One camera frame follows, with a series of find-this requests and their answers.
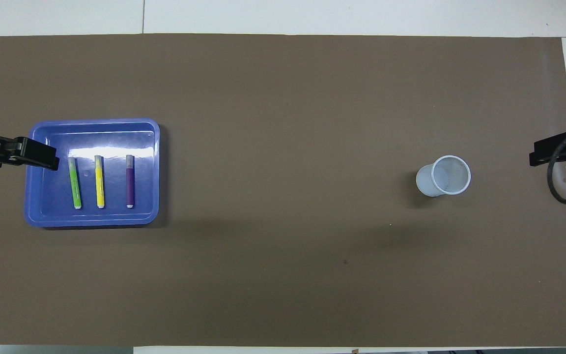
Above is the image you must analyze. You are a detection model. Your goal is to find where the blue plastic tray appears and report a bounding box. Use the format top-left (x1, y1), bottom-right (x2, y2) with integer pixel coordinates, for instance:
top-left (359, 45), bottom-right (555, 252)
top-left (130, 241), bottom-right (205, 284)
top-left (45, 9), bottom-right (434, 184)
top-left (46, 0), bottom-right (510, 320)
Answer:
top-left (24, 118), bottom-right (160, 228)

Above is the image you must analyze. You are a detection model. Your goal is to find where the brown table mat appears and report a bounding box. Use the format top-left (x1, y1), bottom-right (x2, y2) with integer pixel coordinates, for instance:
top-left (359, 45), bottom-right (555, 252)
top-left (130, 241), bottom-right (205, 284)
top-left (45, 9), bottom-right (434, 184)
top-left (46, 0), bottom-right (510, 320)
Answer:
top-left (0, 33), bottom-right (566, 347)

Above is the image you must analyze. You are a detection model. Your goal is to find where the green marker pen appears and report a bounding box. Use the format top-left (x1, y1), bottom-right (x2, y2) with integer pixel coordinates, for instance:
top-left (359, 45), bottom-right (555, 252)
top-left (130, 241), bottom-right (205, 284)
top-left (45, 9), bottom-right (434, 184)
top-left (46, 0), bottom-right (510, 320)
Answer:
top-left (68, 157), bottom-right (83, 209)

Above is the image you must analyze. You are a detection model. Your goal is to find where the translucent plastic cup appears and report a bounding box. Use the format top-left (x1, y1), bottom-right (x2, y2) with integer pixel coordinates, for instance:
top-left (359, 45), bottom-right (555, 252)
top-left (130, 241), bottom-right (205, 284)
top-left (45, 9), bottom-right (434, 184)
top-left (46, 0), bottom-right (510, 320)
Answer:
top-left (416, 155), bottom-right (472, 197)

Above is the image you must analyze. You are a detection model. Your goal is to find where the purple marker pen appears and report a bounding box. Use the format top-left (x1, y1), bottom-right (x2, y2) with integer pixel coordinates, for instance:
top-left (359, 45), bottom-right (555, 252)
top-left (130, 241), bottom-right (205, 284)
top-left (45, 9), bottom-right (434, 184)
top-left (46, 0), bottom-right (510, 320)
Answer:
top-left (126, 155), bottom-right (135, 208)

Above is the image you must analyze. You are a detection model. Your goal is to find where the yellow marker pen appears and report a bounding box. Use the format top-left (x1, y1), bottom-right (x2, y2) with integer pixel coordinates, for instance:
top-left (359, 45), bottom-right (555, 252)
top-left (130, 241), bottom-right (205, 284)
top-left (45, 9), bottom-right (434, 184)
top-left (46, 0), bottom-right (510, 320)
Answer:
top-left (94, 155), bottom-right (105, 208)

